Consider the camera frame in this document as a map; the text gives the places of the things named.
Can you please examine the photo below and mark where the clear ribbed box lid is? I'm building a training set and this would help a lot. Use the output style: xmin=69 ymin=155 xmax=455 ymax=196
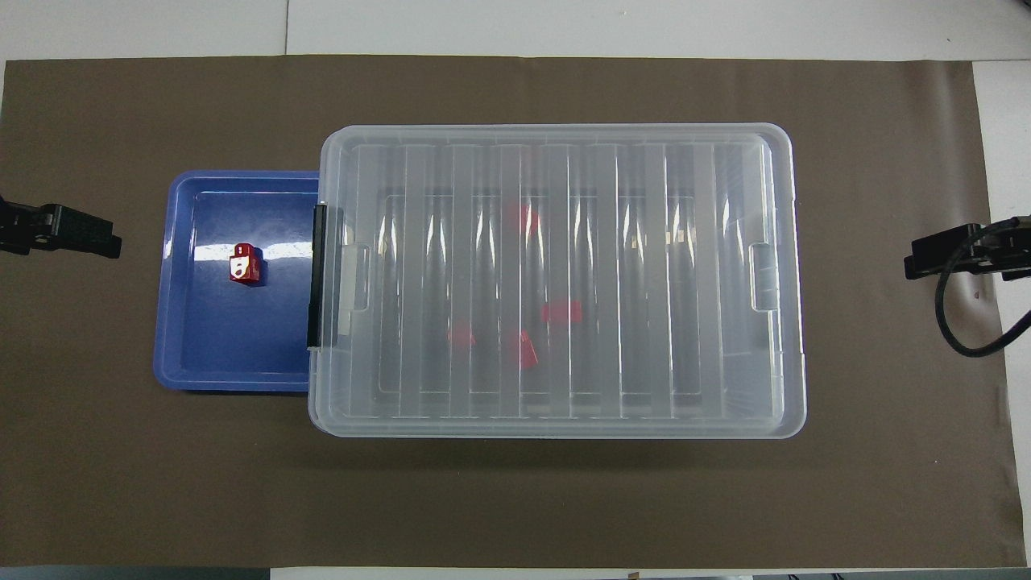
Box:
xmin=308 ymin=123 xmax=807 ymax=440

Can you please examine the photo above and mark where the black cable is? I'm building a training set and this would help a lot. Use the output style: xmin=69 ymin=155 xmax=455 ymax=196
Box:
xmin=934 ymin=216 xmax=1031 ymax=358

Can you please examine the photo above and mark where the black box latch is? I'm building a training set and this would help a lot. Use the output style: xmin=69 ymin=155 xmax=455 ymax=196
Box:
xmin=306 ymin=202 xmax=329 ymax=352

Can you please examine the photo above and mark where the red block with white print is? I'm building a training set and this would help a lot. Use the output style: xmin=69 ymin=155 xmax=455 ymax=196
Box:
xmin=229 ymin=242 xmax=263 ymax=285

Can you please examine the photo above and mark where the blue plastic tray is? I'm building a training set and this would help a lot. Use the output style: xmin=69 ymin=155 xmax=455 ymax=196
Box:
xmin=153 ymin=170 xmax=324 ymax=394

